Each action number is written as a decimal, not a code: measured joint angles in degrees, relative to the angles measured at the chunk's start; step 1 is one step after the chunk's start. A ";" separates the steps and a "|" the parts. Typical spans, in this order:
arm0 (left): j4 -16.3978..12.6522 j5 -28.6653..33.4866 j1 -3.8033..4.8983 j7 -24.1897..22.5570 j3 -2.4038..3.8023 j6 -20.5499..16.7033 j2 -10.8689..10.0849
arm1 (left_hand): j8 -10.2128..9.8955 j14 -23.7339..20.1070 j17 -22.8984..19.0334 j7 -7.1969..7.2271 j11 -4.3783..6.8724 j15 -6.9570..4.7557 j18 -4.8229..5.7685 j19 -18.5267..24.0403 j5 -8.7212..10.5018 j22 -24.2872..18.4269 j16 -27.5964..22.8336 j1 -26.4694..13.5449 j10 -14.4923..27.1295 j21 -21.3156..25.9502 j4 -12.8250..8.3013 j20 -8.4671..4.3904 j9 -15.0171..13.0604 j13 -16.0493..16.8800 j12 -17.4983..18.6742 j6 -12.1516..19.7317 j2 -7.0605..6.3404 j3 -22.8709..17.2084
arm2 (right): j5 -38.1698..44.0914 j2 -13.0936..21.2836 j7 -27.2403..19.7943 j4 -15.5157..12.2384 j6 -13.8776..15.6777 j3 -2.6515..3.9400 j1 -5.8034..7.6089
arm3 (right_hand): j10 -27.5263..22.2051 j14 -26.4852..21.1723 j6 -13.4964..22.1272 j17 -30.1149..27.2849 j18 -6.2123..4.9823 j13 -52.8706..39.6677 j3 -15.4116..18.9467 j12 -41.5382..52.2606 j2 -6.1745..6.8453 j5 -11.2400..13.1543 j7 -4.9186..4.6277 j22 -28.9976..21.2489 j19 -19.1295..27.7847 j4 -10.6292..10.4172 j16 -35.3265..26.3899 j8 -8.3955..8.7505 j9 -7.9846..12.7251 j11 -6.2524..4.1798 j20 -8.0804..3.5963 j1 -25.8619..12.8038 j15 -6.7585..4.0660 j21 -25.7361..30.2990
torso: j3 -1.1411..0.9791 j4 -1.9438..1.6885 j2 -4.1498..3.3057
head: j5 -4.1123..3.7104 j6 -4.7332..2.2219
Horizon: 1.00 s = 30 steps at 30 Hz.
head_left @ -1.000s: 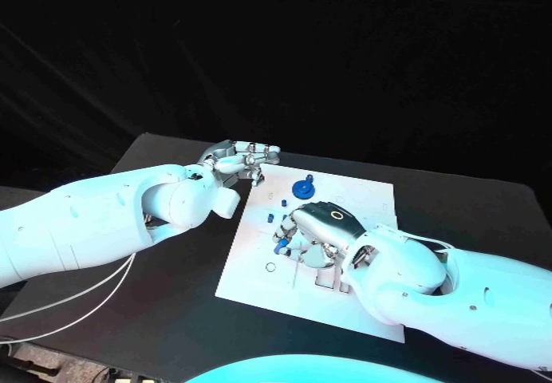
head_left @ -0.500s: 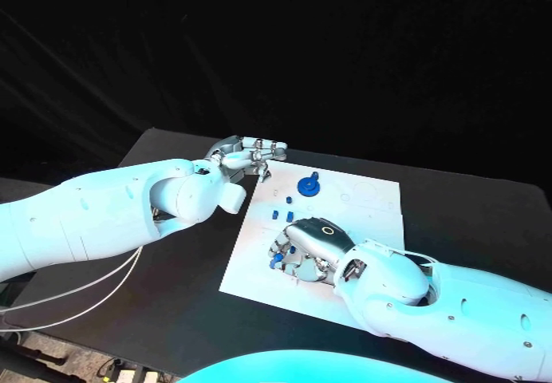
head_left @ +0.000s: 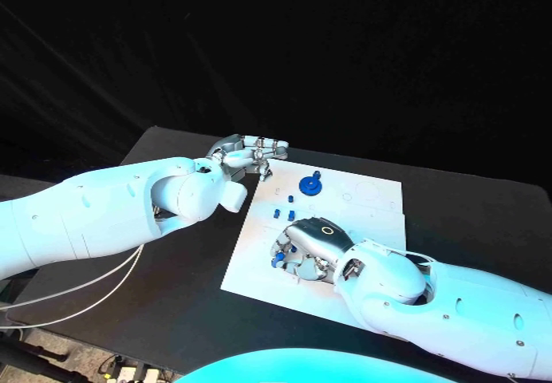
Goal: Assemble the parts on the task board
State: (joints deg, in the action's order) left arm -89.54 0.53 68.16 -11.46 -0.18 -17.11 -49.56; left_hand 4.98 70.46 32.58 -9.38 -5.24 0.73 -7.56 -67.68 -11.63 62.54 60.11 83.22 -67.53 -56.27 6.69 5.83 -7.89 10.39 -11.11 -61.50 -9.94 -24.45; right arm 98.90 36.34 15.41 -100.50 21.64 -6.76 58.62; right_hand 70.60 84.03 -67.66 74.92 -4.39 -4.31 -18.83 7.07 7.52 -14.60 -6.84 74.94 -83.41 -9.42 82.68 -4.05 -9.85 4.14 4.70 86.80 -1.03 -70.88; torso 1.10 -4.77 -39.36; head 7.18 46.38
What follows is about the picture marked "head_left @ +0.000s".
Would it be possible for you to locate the black stand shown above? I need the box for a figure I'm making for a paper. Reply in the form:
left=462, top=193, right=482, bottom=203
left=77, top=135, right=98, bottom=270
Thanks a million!
left=0, top=330, right=94, bottom=383

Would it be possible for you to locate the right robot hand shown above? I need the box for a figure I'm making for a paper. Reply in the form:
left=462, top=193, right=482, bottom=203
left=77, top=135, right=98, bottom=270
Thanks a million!
left=271, top=217, right=356, bottom=282

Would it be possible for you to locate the white power strip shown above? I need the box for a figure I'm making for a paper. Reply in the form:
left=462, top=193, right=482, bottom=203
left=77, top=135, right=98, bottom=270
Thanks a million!
left=106, top=366, right=163, bottom=383

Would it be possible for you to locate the blue gear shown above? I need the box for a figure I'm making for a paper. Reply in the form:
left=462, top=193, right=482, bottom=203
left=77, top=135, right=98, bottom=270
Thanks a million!
left=299, top=170, right=323, bottom=197

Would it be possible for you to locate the white cable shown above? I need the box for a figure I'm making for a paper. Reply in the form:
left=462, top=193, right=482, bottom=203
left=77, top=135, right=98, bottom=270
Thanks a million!
left=0, top=243, right=145, bottom=311
left=0, top=247, right=146, bottom=330

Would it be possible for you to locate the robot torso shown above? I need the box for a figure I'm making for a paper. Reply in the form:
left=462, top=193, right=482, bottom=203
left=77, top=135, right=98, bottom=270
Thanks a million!
left=173, top=347, right=459, bottom=383

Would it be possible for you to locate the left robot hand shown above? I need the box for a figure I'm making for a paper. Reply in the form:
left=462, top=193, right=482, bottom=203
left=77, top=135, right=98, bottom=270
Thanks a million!
left=205, top=133, right=290, bottom=183

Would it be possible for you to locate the white task board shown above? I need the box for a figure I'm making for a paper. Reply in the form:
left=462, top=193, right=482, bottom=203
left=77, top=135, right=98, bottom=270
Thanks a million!
left=219, top=158, right=407, bottom=329

